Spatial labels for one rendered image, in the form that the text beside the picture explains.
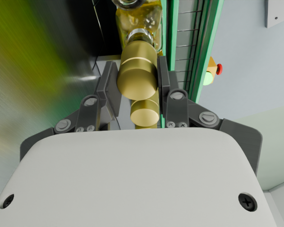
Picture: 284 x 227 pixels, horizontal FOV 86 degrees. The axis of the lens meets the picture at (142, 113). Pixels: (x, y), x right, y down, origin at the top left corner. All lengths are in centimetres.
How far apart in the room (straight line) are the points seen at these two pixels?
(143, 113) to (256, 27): 75
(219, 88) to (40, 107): 91
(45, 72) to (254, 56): 88
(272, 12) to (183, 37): 47
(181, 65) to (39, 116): 38
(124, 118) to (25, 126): 47
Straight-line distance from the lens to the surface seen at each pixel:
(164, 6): 32
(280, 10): 85
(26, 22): 23
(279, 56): 101
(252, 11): 83
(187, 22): 42
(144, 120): 18
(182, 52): 45
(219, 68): 62
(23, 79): 20
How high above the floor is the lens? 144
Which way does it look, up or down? 41 degrees down
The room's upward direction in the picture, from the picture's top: 178 degrees counter-clockwise
